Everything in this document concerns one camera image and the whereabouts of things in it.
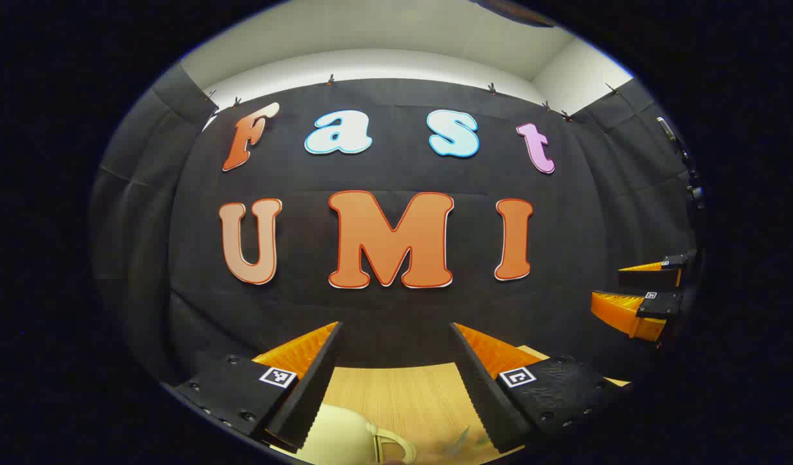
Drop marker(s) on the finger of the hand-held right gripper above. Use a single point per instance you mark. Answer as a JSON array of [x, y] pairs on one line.
[[658, 305], [648, 278]]

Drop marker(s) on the pale yellow suitcase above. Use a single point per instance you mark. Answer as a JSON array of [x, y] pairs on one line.
[[338, 439]]

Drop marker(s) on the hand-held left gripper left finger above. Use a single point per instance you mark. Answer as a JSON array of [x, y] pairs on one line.
[[306, 394]]

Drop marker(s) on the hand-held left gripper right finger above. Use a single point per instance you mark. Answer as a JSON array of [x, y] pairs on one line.
[[484, 387]]

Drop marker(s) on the dark ceiling fixture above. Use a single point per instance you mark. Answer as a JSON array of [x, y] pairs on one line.
[[519, 11]]

